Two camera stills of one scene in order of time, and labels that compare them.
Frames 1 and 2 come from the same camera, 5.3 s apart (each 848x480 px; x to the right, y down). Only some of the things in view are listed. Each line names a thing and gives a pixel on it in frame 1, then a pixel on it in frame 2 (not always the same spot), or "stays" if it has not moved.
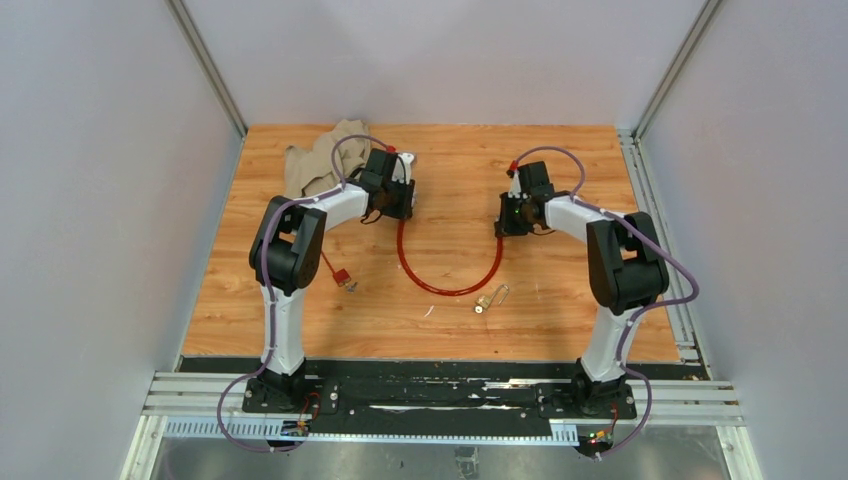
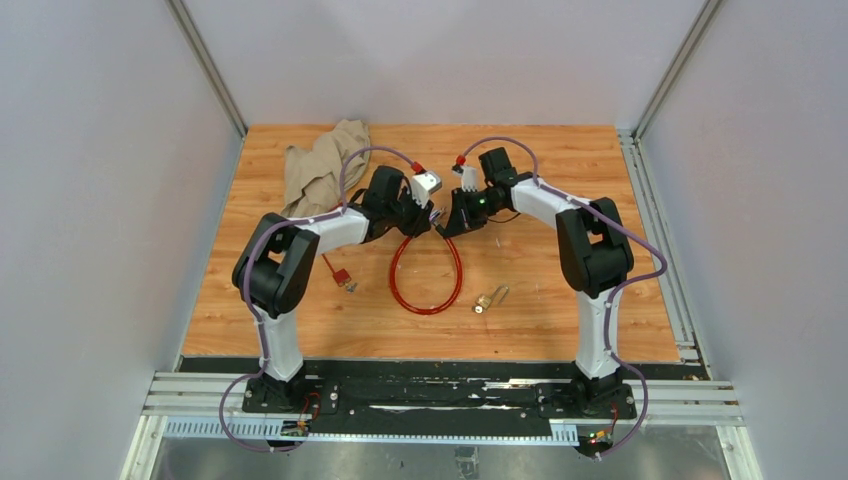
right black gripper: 505,227 -> 462,220
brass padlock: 482,302 stays
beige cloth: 313,171 stays
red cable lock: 400,254 -> 459,286
